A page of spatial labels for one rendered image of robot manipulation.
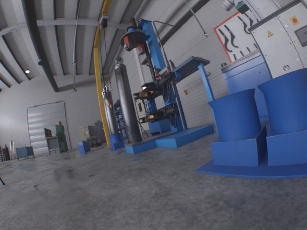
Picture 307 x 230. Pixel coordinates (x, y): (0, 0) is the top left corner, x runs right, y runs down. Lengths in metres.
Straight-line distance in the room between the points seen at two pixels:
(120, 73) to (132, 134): 1.00
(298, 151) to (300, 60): 0.61
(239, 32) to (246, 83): 1.76
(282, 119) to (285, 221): 0.38
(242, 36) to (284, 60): 2.45
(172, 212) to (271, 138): 0.48
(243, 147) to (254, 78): 1.42
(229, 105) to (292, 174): 0.42
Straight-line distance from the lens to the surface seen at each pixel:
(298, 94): 0.60
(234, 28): 3.55
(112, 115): 3.27
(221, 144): 0.71
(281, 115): 0.60
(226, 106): 0.66
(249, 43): 3.31
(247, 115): 0.67
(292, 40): 1.08
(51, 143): 7.40
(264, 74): 1.94
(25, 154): 8.82
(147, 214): 0.52
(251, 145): 0.64
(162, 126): 4.47
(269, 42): 1.09
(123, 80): 2.13
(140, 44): 2.91
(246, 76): 2.00
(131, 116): 1.98
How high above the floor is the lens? 0.31
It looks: 5 degrees up
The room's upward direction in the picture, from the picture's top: 14 degrees counter-clockwise
